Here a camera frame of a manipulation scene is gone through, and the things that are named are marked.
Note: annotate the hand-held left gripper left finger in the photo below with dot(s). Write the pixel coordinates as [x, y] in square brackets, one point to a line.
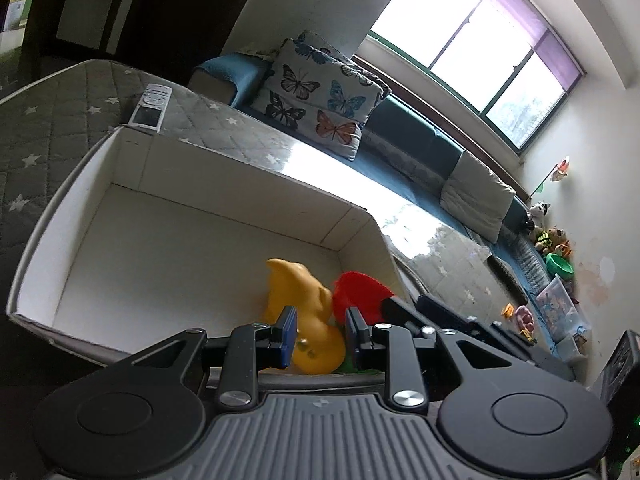
[288, 336]

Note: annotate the blue sofa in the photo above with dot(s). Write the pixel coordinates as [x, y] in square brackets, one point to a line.
[405, 130]

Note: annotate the green framed window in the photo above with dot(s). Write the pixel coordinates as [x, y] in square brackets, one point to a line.
[475, 45]

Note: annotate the husky plush toy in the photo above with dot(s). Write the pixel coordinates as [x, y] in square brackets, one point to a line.
[539, 214]

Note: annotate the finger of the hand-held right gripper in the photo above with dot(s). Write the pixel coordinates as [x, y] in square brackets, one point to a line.
[452, 312]

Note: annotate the red plastic toy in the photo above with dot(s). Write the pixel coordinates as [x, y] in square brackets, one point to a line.
[360, 292]

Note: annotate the orange wall ornament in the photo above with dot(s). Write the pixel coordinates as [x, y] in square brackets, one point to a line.
[560, 169]

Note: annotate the grey star quilted cover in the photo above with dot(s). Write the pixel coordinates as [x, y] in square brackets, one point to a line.
[60, 125]

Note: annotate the small yellow toy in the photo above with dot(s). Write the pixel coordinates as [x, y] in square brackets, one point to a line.
[507, 311]

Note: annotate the butterfly print pillow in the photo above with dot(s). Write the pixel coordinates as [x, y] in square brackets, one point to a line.
[320, 95]

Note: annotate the yellow plastic toy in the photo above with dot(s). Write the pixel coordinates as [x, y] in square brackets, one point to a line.
[305, 300]

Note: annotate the small pink toy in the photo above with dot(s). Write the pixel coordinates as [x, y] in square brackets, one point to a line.
[525, 316]

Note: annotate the beige cushion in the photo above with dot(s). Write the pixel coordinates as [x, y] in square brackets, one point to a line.
[477, 195]

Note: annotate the silver remote control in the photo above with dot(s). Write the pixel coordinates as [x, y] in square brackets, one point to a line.
[150, 107]

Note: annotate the brown plush toy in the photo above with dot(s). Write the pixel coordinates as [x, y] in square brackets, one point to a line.
[550, 240]

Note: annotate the yellow toy car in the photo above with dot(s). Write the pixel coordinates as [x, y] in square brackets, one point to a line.
[526, 336]

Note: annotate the green plastic bowl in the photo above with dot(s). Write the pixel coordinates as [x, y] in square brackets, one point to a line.
[561, 264]

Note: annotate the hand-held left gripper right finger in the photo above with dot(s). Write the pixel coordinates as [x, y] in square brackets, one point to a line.
[354, 341]

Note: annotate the dark wooden cabinet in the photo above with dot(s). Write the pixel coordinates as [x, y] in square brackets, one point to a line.
[60, 5]

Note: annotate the clear plastic storage bin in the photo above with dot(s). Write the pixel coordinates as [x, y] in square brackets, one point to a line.
[562, 307]

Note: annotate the white cardboard box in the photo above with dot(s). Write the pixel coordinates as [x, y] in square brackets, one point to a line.
[165, 255]

